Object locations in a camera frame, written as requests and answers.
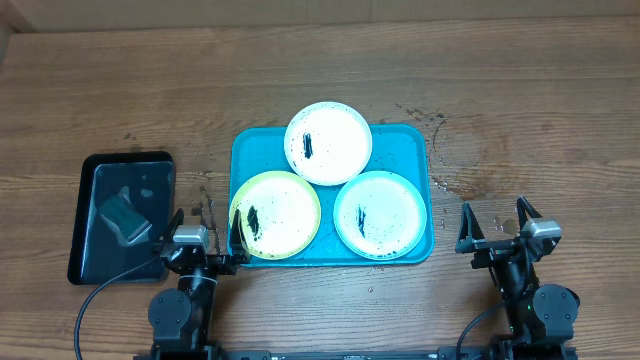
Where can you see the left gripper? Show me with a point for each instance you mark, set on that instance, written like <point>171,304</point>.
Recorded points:
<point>224,262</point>

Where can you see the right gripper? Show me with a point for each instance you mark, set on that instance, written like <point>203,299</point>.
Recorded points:
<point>498,248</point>

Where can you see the yellow-green plate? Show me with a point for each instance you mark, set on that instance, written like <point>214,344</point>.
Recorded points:
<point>278,213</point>

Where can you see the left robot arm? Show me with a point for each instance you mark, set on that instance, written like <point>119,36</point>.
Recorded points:
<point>181,316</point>

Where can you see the green scrubbing sponge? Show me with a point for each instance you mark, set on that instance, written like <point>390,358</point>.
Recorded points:
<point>129,227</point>

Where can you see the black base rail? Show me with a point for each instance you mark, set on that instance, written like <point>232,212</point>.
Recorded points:
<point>442,353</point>

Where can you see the white plate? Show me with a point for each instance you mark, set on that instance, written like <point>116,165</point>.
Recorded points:
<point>328,143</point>

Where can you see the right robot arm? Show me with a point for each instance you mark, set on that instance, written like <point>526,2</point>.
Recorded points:
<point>540,317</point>

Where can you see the teal plastic tray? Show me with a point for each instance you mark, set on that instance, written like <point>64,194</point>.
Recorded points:
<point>397,148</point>

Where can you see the black water tray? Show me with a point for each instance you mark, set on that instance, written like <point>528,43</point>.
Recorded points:
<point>147,179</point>

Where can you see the light blue plate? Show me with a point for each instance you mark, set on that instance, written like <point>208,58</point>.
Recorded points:
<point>380,215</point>

